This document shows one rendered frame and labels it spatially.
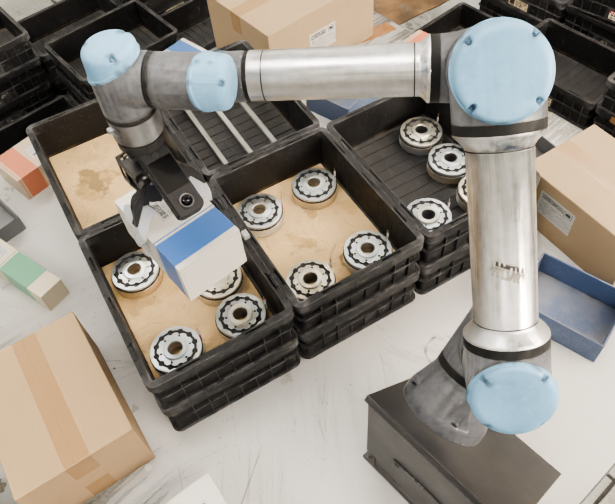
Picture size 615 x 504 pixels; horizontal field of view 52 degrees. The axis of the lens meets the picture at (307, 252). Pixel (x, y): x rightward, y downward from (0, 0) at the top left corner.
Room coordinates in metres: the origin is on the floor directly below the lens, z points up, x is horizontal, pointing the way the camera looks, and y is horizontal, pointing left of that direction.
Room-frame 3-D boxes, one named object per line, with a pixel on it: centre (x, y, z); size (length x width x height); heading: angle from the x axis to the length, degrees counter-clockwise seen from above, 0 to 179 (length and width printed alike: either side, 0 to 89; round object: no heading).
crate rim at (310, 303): (0.85, -0.02, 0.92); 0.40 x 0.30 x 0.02; 25
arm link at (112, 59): (0.71, 0.22, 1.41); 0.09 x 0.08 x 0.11; 77
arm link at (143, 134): (0.71, 0.23, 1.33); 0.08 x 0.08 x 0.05
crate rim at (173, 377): (0.72, 0.25, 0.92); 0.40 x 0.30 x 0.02; 25
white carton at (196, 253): (0.70, 0.21, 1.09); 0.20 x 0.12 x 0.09; 36
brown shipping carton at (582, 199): (0.89, -0.69, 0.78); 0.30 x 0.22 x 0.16; 28
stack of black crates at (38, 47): (2.36, 0.85, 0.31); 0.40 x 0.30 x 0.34; 126
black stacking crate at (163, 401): (0.72, 0.25, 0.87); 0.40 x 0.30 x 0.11; 25
